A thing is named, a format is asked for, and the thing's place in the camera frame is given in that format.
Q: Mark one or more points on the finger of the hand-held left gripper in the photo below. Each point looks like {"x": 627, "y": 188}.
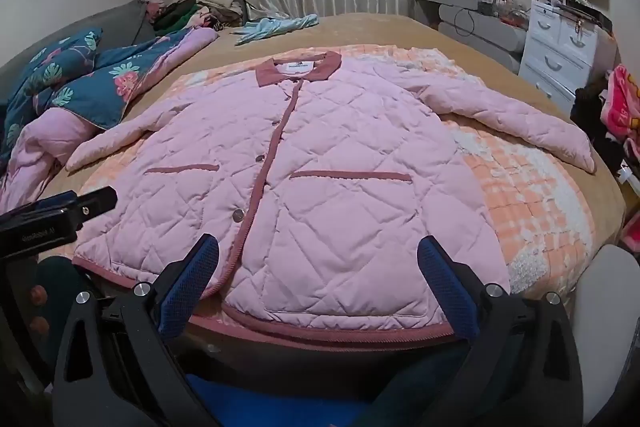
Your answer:
{"x": 40, "y": 205}
{"x": 100, "y": 201}

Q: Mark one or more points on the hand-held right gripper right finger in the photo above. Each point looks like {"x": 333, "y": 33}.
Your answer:
{"x": 445, "y": 287}

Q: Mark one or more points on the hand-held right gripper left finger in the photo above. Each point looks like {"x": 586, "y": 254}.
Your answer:
{"x": 192, "y": 277}

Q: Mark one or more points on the pink quilted jacket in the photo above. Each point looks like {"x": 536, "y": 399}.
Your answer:
{"x": 325, "y": 187}

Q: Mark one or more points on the pile of clothes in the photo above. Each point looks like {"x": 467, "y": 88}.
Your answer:
{"x": 200, "y": 9}

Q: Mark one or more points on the person's left hand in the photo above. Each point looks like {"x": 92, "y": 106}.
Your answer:
{"x": 38, "y": 294}

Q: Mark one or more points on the person's dark teal clothing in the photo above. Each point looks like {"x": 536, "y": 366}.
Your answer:
{"x": 65, "y": 279}

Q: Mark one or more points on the orange checked blanket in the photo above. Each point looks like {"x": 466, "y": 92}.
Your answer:
{"x": 515, "y": 187}

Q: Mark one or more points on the teal floral quilt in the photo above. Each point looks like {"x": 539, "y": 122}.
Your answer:
{"x": 75, "y": 72}

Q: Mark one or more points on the person's blue clothing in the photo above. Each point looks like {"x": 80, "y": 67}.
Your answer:
{"x": 280, "y": 404}

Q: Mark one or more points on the white rounded furniture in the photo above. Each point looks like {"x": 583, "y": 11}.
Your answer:
{"x": 610, "y": 317}

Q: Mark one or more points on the dark clothing heap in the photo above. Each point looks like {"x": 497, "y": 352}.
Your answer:
{"x": 587, "y": 112}

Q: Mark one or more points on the light blue garment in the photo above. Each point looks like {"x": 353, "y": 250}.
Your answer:
{"x": 270, "y": 28}

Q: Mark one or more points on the pink printed cloth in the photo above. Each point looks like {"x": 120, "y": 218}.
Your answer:
{"x": 622, "y": 104}

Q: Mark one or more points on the white drawer cabinet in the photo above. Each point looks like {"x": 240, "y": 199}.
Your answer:
{"x": 555, "y": 57}

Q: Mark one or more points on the grey dressing table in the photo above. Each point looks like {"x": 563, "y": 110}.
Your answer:
{"x": 475, "y": 29}

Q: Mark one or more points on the bed with tan cover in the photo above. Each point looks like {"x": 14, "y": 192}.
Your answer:
{"x": 380, "y": 29}

